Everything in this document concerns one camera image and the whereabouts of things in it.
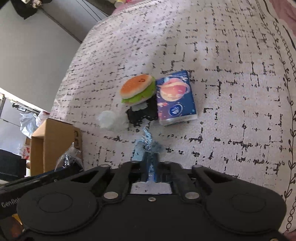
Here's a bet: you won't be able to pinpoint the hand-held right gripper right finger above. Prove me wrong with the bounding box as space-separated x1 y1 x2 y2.
150 152 234 202

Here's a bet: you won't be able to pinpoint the hamburger plush toy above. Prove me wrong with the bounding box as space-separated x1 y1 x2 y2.
120 74 156 106

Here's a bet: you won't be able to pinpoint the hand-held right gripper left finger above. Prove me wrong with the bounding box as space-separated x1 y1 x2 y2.
67 152 151 202

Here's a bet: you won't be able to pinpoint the large white plastic bag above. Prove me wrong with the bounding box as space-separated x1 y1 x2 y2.
20 112 39 139

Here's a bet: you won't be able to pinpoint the white black patterned blanket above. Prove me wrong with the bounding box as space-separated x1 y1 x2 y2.
48 0 296 232

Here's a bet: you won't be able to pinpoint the clear plastic bag with black item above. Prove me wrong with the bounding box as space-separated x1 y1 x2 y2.
55 142 84 173

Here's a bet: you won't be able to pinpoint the cardboard box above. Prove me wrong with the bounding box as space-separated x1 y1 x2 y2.
25 119 82 176

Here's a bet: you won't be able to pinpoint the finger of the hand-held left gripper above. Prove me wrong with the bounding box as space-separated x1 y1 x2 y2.
35 170 85 184

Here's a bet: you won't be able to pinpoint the grey door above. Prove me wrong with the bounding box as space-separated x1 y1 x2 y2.
43 0 110 44

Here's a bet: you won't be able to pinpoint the hanging dark clothes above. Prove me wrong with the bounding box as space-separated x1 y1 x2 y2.
18 0 43 19

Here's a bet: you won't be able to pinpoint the blue planet print tissue pack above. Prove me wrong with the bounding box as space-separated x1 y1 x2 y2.
155 70 198 126

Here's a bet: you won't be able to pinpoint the blue plush toy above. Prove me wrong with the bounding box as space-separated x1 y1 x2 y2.
133 127 165 181

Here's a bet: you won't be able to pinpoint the black cloth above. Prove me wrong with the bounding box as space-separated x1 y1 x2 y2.
126 96 160 127

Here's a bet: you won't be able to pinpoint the small white plastic bag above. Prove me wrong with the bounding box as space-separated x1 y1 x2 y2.
35 110 50 127

